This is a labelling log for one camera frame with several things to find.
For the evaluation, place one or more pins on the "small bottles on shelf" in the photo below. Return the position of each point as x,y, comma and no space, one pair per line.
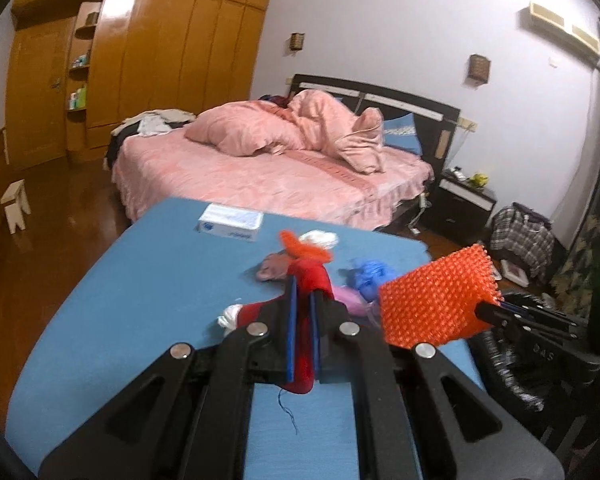
80,61

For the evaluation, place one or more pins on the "floral curtain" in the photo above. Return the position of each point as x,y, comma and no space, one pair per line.
577,265

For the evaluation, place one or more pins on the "green bottles on shelf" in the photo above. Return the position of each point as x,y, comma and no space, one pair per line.
79,97

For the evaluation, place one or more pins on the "plaid clothing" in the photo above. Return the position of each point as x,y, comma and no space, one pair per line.
522,240

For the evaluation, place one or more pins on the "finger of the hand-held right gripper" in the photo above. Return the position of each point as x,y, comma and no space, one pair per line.
492,316
540,307

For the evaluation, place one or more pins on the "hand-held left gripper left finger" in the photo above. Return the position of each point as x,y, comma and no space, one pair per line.
291,332

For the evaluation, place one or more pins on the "large wall lamp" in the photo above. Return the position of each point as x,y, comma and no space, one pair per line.
479,68

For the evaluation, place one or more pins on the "bed with pink sheet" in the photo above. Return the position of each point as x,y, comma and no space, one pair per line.
240,180

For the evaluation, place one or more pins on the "pink duvet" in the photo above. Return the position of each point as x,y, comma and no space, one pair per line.
260,127

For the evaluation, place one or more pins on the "blue pillow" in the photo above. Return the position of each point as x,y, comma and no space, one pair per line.
405,132

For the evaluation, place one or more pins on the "yellow plush toy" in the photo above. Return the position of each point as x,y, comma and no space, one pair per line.
478,179

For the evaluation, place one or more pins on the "wooden wardrobe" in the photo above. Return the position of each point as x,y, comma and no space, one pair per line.
145,60

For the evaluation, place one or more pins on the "red cloth rag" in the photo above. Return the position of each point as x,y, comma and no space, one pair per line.
310,272

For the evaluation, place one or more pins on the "small wall lamp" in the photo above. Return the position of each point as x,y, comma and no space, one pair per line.
297,41

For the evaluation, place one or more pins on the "black bag lined bin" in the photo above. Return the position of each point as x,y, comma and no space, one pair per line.
510,385

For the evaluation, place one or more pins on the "pink plastic bag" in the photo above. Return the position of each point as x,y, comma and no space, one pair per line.
352,302

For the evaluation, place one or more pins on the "orange spiky scrub pad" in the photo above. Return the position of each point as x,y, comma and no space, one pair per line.
430,300

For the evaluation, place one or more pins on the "white and blue box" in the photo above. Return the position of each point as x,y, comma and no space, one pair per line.
230,222

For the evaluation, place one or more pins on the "dark wooden headboard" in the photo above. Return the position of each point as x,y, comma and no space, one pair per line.
410,102

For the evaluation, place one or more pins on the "wall air conditioner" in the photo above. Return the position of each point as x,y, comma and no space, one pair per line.
565,27

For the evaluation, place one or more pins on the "dark cloth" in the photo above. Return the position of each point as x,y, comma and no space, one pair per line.
275,101

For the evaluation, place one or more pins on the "wall socket strip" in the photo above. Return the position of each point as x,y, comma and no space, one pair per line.
467,123

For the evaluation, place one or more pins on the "pile of clothes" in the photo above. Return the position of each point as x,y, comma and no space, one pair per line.
152,122

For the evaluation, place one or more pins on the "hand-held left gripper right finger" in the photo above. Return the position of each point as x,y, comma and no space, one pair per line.
314,335

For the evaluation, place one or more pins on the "dark nightstand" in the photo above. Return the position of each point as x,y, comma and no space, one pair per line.
457,210

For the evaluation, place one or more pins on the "blue glove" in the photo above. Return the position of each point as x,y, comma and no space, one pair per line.
370,277

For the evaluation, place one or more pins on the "white crumpled tissue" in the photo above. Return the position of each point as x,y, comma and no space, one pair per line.
325,239

